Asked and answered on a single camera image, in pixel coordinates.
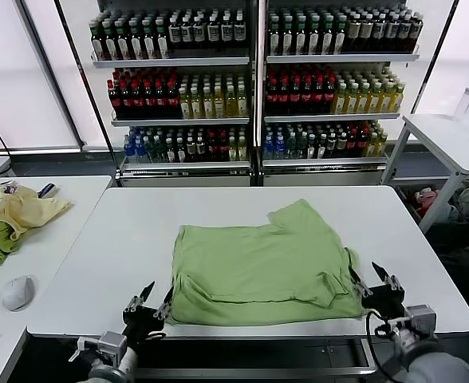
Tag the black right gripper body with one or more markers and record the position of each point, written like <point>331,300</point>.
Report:
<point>384,303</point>

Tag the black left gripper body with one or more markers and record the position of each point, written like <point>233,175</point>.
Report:
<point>143,323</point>

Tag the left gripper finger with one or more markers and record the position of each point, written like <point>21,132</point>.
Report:
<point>134,305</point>
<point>162,310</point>

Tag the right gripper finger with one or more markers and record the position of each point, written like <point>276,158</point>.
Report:
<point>393,284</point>
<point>362,288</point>

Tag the light green printed t-shirt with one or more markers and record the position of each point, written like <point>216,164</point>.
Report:
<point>258,271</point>

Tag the black storage bin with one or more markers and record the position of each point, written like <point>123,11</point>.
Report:
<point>408,199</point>

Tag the pink red garment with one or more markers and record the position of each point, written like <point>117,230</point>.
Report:
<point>428,199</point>

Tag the white side table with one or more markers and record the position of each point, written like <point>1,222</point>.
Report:
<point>444,199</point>

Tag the white computer mouse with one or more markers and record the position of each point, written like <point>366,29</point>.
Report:
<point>17,293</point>

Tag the small yellow drink bottle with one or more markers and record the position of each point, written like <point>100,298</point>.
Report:
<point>373,144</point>
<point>383,143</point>
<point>242,151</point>
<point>233,151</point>

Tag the dark bottle red label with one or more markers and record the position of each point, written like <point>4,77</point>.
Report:
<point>363,143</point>
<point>352,144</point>
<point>223,151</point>
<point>212,151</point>

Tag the black handheld device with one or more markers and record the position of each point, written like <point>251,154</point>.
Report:
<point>47,190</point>

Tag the pale yellow garment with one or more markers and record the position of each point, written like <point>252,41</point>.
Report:
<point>23,209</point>

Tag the green soda bottle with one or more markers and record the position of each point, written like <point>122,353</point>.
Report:
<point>151,151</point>
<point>162,151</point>
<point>292,147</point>
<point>302,147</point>

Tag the blue water bottle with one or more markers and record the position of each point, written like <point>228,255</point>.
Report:
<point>129,151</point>
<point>140,151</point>
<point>280,148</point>
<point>269,149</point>

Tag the small colourful packet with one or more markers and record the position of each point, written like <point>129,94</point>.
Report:
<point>9,187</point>

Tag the yellow juice bottle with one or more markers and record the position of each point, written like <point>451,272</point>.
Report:
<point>387,99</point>
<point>398,98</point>
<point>219,103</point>
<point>364,99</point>
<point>353,100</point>
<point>341,100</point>
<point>242,102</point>
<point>376,99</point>
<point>231,103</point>
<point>184,104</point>
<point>207,104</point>
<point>195,104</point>

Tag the cola bottle red cap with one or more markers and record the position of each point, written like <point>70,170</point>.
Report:
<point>318,97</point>
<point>173,99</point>
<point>307,97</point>
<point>329,97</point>
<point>283,97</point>
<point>149,99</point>
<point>114,99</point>
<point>272,97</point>
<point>295,97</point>
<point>137,99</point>
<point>125,99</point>
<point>161,99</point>

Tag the grey bottle display rack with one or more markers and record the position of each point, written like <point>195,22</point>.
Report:
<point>170,61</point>
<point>338,58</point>

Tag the dark drink bottle white cap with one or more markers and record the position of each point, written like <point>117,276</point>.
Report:
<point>174,32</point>
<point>353,34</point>
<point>213,32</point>
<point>226,32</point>
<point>378,34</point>
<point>391,34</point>
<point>365,34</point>
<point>186,32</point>
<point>404,33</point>
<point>198,32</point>
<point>416,32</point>
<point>239,31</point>

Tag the brown tea bottle green cap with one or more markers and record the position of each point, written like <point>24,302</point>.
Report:
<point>120,42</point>
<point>300,38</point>
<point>135,42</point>
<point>287,38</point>
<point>162,40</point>
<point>314,38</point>
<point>149,41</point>
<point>340,37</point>
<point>96,42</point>
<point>327,38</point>
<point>274,38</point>
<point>108,42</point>

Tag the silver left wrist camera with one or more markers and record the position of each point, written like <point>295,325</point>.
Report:
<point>111,343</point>

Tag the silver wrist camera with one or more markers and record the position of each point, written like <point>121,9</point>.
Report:
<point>111,343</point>
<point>420,317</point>

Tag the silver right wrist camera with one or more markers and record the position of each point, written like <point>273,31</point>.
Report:
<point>420,317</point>

